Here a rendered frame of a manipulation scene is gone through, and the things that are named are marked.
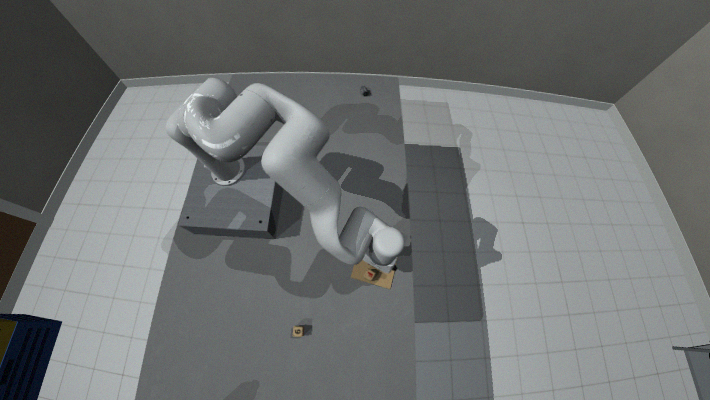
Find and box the tan square mat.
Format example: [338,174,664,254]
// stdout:
[350,260,395,289]

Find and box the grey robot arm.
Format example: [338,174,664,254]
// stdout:
[165,78,408,266]

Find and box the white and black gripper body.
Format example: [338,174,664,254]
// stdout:
[362,248,398,273]

